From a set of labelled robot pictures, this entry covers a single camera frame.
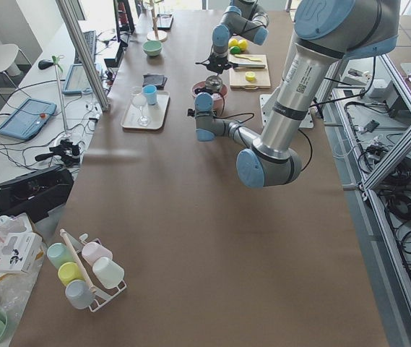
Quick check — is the green bowl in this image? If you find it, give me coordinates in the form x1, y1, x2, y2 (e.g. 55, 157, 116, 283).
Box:
142, 40, 163, 57

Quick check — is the white cup rack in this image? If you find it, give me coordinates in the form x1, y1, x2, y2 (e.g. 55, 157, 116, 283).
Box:
59, 229, 129, 313

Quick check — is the yellow lemon near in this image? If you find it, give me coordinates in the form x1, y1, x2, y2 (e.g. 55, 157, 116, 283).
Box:
238, 39, 248, 51

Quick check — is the green lime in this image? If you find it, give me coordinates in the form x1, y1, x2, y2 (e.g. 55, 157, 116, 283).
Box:
230, 46, 241, 55

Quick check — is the knife on board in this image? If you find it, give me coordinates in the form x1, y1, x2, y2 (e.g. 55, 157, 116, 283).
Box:
230, 62, 266, 69

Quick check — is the green upturned cup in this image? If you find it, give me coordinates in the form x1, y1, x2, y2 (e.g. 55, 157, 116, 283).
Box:
46, 242, 74, 270

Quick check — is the yellow lemon far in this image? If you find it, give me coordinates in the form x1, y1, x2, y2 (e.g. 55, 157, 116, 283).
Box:
228, 38, 238, 48

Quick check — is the teach pendant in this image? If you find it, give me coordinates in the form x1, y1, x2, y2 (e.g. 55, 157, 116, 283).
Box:
62, 64, 91, 95
0, 98, 57, 140

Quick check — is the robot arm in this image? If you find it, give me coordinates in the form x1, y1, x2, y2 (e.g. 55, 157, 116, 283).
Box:
196, 1, 269, 74
194, 1, 400, 188

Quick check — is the aluminium frame post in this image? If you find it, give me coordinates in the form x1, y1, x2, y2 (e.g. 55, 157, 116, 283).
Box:
56, 0, 110, 111

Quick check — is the beige serving tray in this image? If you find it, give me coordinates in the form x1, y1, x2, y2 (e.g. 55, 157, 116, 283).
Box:
121, 90, 170, 130

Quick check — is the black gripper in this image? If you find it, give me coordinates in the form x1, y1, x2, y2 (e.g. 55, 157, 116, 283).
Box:
196, 54, 233, 74

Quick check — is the half lemon slice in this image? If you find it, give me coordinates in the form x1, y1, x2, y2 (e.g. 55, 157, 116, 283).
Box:
245, 72, 256, 81

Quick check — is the teach pendant far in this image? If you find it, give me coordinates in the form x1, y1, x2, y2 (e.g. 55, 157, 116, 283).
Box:
62, 64, 91, 95

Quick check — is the pink bowl of ice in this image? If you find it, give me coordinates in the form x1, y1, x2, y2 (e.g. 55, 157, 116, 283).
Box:
191, 81, 228, 113

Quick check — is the blue cup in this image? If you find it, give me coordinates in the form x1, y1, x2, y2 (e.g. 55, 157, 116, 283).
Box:
142, 85, 157, 106

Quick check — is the white upturned cup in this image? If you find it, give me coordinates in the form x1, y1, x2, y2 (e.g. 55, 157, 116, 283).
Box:
92, 257, 125, 289

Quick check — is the teach pendant near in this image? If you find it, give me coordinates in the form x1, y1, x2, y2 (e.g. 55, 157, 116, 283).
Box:
0, 98, 57, 140

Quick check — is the clear wine glass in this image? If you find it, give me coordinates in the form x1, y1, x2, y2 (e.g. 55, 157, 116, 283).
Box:
131, 86, 150, 127

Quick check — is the black monitor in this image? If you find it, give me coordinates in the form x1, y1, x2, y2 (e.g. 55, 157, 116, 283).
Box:
113, 0, 135, 48

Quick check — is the black keyboard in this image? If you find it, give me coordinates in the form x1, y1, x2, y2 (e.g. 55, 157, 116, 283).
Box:
74, 30, 97, 64

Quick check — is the grey folded cloth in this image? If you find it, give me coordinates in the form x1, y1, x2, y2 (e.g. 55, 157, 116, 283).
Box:
142, 74, 168, 90

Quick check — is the white cardboard box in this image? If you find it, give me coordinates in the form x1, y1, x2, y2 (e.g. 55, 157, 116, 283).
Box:
0, 232, 42, 274

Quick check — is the pink upturned cup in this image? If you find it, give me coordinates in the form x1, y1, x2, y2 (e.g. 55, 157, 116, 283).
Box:
82, 241, 113, 266

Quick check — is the yellow lemon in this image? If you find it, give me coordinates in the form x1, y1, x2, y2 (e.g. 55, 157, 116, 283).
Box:
238, 39, 248, 51
228, 38, 238, 48

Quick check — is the wooden glass stand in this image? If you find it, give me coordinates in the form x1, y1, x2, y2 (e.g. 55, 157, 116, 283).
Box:
143, 0, 168, 42

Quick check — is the wooden cutting board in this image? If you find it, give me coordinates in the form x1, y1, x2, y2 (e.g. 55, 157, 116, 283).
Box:
228, 54, 271, 89

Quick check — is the yellow upturned cup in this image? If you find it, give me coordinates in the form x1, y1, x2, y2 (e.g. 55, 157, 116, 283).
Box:
58, 262, 84, 286

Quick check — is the grey upturned cup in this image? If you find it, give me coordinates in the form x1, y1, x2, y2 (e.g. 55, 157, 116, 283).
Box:
65, 279, 95, 309

